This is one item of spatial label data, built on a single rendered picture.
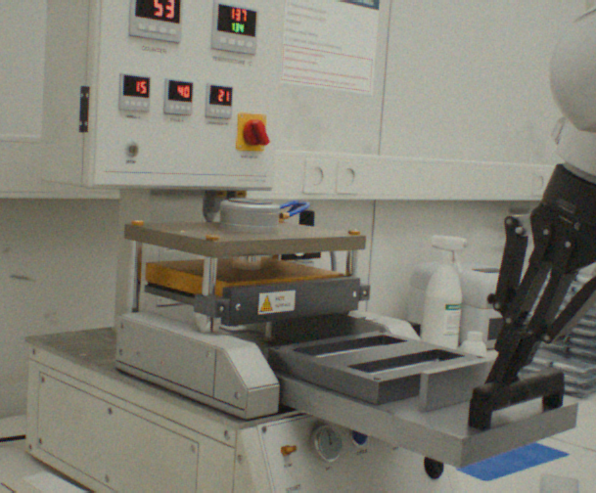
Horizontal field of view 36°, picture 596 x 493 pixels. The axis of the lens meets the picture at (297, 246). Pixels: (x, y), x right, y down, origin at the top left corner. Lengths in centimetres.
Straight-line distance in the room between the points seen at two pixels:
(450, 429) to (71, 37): 71
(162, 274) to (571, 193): 55
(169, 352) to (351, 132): 106
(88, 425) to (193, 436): 22
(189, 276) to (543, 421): 46
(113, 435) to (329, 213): 96
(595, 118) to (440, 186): 152
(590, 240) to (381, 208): 129
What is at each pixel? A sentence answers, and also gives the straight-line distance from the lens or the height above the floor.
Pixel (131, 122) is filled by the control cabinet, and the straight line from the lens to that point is 123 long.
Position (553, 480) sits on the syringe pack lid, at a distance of 140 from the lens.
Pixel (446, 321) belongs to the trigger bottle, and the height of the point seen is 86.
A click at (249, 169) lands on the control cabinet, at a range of 136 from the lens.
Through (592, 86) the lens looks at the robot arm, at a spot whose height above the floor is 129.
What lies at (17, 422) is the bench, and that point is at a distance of 156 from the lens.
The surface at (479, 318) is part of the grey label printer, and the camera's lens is 204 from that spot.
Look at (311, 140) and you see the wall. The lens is 195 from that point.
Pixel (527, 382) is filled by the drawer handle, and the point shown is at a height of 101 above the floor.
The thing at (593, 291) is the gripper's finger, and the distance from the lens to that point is 89.
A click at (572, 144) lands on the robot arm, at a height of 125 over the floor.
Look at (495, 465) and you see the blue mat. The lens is 149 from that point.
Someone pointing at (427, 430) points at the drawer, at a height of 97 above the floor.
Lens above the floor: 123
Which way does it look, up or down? 7 degrees down
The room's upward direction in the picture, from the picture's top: 4 degrees clockwise
